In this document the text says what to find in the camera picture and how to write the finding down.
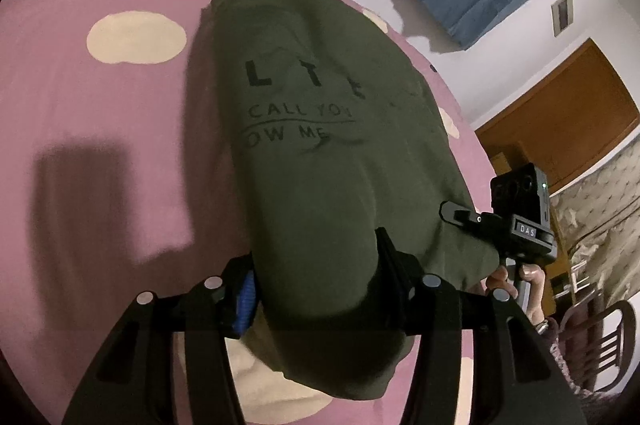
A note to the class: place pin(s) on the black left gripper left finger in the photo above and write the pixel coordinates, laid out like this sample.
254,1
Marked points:
131,378

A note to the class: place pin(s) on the olive green bomber jacket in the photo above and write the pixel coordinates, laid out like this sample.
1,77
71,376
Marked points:
342,162

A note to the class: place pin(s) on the wall vent plate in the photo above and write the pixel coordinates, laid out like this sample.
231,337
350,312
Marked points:
562,16

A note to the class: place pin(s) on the pink bedsheet with cream dots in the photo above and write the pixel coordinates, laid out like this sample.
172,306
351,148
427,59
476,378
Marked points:
117,178

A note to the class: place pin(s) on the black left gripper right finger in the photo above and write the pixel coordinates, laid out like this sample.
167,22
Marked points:
480,361

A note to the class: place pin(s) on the brown wooden door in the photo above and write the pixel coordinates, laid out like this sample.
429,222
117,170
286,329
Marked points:
568,121

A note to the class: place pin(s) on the beige patterned curtain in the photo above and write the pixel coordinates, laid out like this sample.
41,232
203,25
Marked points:
598,224

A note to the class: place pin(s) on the wooden chair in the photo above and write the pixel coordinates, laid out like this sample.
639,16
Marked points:
594,338

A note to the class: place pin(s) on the right hand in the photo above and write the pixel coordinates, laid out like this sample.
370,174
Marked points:
528,290

